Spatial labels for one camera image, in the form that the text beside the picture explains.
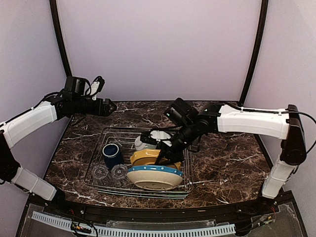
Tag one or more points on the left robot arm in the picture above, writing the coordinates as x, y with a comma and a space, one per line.
79, 96

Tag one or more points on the right black frame post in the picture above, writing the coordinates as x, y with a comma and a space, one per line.
255, 52

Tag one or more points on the wire dish rack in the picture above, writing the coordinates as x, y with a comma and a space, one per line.
125, 162

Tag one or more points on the large beige plate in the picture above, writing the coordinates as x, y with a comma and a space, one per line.
155, 180

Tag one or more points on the black front rail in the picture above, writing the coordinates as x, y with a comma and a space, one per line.
239, 213

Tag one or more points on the clear glass cup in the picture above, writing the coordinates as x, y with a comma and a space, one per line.
100, 172
119, 171

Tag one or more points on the dark blue ceramic mug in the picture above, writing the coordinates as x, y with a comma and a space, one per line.
112, 155

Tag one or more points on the white slotted cable duct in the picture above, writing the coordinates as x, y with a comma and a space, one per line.
137, 229

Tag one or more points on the blue polka dot plate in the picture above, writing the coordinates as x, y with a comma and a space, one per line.
156, 168

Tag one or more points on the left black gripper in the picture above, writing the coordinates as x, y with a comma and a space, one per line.
105, 112

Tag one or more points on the right clear glass cup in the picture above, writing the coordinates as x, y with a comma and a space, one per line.
119, 171

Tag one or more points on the left black frame post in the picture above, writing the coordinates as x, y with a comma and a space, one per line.
59, 37

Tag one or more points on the black frame post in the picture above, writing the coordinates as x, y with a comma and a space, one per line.
255, 52
59, 37

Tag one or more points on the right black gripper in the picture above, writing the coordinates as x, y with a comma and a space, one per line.
174, 156

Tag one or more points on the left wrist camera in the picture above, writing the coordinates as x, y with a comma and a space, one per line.
96, 87

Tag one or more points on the yellow plate with white rings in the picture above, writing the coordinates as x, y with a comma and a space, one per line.
148, 157

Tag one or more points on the white green patterned bowl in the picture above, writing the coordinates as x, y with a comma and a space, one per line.
139, 145

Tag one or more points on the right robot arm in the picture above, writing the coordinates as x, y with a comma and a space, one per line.
283, 124

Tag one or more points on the left clear glass cup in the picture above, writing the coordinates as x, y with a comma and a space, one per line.
100, 172

